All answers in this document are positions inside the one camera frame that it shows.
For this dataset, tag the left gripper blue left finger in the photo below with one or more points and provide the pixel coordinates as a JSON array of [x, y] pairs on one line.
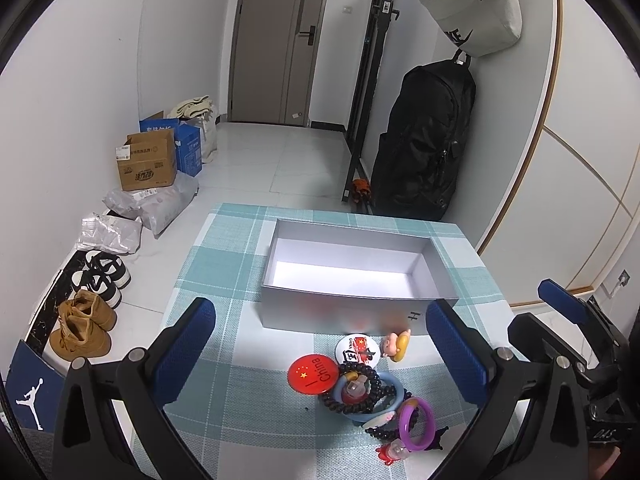
[[177, 348]]

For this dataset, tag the grey open storage box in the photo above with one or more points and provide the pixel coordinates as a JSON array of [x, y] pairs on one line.
[[338, 280]]

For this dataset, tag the red hair clip charm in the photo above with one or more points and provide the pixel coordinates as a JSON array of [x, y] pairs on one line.
[[392, 452]]

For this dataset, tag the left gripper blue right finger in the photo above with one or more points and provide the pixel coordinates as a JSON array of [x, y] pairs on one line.
[[463, 350]]

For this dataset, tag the silver plastic parcel bag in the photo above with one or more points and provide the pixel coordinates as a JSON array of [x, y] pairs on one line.
[[117, 236]]

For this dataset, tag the beige tote bag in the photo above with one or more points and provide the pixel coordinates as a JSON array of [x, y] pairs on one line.
[[202, 113]]

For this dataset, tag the teal plaid tablecloth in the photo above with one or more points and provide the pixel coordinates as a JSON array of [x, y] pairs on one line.
[[237, 413]]

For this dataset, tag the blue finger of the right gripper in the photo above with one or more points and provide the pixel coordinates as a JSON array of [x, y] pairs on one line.
[[557, 297]]

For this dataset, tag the blue cardboard box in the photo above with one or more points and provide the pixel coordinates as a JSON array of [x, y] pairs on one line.
[[187, 140]]

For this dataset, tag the grey plastic parcel bag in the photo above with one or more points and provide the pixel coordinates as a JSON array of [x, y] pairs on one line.
[[156, 208]]

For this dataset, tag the white red round badge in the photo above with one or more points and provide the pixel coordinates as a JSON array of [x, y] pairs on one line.
[[357, 348]]

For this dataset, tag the brown suede boots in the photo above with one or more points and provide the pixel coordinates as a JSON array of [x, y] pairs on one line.
[[84, 325]]

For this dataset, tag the black backpack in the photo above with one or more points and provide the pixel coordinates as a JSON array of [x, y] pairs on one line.
[[419, 155]]

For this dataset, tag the orange black small tool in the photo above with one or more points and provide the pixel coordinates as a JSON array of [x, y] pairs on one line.
[[361, 191]]

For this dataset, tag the white Nike bag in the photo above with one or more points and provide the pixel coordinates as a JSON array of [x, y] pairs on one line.
[[478, 27]]

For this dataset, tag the black white sneakers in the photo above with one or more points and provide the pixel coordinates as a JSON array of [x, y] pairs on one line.
[[104, 274]]

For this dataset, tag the red China flag badge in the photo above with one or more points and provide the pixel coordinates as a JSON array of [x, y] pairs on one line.
[[313, 374]]

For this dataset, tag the blue Jordan shoe box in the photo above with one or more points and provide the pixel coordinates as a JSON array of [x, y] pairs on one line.
[[34, 390]]

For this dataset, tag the black metal stand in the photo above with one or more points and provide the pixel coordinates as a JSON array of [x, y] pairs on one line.
[[381, 14]]

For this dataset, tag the grey room door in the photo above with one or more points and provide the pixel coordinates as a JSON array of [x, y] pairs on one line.
[[274, 51]]

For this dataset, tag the brown cardboard box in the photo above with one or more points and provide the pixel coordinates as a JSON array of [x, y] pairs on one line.
[[147, 160]]

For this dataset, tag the pink yellow cartoon figurine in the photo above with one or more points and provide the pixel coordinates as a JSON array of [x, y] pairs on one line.
[[394, 346]]

